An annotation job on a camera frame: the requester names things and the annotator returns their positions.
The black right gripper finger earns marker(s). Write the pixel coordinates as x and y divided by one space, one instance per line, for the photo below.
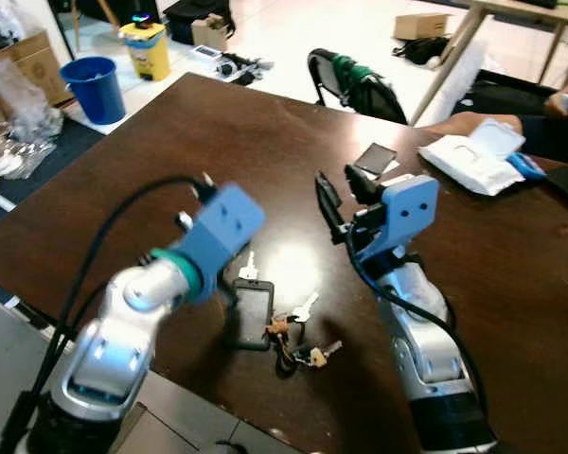
329 203
363 186

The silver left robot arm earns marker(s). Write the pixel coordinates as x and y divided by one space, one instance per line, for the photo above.
114 350

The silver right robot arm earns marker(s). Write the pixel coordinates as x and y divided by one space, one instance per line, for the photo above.
426 331

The person's hand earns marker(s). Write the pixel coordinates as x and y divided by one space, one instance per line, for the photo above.
566 104

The small black square card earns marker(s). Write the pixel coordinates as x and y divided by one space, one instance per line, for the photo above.
376 158

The key bunch with black case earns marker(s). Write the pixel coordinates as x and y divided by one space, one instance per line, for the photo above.
251 317

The white wet wipes packet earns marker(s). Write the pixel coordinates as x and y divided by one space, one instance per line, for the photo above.
469 161

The white hanging cloth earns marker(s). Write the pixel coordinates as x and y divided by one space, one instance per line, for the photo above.
464 85

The small black bag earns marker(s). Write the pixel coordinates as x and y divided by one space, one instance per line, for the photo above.
424 50

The small blue plastic item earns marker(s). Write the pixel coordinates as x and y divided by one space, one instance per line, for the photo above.
527 167

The grey gadgets on floor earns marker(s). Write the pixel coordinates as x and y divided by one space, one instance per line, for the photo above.
232 64

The flat closed cardboard box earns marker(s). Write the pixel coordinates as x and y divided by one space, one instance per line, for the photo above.
421 26

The person's legs in dark shorts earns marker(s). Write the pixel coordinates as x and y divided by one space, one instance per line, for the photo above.
540 132

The small upright cardboard box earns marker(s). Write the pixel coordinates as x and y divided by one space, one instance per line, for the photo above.
210 34

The large black bag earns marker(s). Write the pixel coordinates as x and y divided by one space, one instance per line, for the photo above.
194 11

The light wooden table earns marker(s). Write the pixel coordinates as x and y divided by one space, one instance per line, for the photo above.
521 11

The yellow waste bin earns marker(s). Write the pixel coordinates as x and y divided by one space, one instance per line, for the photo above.
148 52

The blue plastic bucket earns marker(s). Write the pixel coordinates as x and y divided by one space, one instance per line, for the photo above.
95 90

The clear crumpled plastic bags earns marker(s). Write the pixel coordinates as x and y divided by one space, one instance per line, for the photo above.
19 123

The large cardboard box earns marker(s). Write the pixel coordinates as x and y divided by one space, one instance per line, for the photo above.
40 68

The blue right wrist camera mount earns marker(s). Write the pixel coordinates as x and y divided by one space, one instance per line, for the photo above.
405 213

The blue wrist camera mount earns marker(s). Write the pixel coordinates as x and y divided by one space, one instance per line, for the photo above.
405 213
222 227

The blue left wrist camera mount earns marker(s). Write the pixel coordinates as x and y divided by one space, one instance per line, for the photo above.
222 227

